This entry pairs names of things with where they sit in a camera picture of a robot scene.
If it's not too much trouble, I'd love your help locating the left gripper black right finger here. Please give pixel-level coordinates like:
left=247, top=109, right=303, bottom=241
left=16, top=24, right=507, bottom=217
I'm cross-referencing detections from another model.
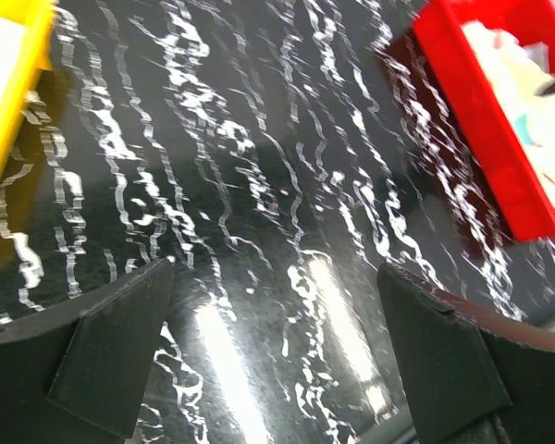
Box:
left=377, top=264, right=555, bottom=443

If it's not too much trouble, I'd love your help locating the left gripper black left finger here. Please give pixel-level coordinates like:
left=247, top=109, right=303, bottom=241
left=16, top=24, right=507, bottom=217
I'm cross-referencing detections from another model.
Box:
left=0, top=259, right=174, bottom=443

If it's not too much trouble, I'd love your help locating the pale yellow towel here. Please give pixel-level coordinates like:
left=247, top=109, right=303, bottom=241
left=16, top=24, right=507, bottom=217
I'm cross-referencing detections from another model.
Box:
left=462, top=20, right=555, bottom=208

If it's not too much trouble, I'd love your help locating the red plastic bin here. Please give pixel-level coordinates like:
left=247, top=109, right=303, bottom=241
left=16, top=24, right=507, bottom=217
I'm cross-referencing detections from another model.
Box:
left=413, top=0, right=555, bottom=242

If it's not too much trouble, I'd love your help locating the black marble pattern mat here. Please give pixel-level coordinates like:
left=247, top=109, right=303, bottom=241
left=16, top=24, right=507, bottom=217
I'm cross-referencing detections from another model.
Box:
left=0, top=1, right=555, bottom=443

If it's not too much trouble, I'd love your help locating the yellow plastic tray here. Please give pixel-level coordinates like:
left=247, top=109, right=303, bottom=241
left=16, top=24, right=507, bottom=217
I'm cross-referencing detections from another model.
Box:
left=0, top=0, right=55, bottom=177

